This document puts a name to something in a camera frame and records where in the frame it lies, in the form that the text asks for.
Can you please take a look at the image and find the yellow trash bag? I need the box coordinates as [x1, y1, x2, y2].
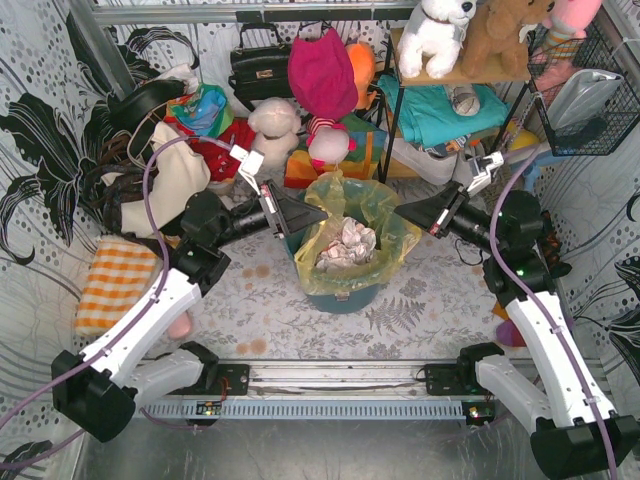
[294, 171, 421, 296]

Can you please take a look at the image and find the teal trash bin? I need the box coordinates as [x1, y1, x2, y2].
[283, 230, 385, 314]

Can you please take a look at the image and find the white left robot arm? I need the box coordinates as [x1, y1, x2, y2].
[51, 181, 328, 442]

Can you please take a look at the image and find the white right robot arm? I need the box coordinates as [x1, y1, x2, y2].
[395, 184, 639, 479]

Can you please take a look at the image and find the crumpled paper trash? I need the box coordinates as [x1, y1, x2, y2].
[315, 217, 377, 272]

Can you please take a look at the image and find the cream canvas tote bag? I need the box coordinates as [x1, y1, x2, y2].
[102, 141, 210, 239]

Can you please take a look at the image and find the rainbow striped bag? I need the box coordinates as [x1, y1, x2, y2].
[284, 114, 388, 189]

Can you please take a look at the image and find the magenta cloth bag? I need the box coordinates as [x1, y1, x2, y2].
[287, 27, 358, 120]

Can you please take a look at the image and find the white sneaker left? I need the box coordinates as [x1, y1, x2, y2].
[387, 138, 457, 186]

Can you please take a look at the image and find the white sneaker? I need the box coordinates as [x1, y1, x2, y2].
[387, 138, 457, 186]
[452, 149, 478, 188]

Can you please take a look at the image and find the white sneaker right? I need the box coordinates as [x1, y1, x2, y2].
[452, 149, 478, 188]

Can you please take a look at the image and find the pink doll striped hat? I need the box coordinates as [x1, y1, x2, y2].
[306, 116, 357, 170]

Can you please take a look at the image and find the white fluffy plush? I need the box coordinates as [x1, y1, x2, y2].
[248, 97, 302, 169]

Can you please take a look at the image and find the teal folded cloth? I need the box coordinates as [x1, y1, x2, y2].
[398, 84, 509, 148]

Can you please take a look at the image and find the colorful printed cloth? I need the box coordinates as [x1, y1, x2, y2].
[164, 84, 234, 138]

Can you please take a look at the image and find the striped colourful sock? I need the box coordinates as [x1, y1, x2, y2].
[492, 302, 526, 348]

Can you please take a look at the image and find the pink cylinder case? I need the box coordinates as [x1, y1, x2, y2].
[167, 311, 193, 340]

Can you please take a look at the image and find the orange checkered towel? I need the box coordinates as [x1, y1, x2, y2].
[74, 235, 162, 336]

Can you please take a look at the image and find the wooden shelf rack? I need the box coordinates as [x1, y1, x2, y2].
[374, 28, 531, 183]

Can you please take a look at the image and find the black handbag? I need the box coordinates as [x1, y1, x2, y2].
[228, 23, 294, 112]

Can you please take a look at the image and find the black round hat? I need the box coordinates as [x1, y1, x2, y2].
[108, 79, 186, 131]

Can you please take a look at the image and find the orange plush toy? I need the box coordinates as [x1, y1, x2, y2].
[346, 42, 376, 110]

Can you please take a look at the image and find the silver pouch in basket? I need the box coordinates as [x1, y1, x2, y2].
[547, 69, 624, 130]

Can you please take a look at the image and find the white plush dog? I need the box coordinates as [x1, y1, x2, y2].
[398, 0, 477, 79]

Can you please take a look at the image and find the brown teddy bear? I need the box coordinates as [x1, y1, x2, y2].
[461, 0, 555, 78]

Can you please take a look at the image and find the pink plush toy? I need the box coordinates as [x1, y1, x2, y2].
[541, 0, 602, 60]

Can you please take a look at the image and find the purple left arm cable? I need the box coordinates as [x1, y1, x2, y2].
[0, 135, 246, 471]

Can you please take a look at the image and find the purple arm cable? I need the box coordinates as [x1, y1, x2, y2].
[488, 144, 619, 480]
[0, 135, 246, 471]

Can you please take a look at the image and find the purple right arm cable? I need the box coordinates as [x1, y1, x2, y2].
[488, 144, 619, 480]

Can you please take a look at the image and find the black wire basket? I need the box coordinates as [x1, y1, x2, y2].
[528, 24, 639, 157]

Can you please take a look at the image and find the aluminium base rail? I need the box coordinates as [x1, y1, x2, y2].
[74, 357, 614, 426]

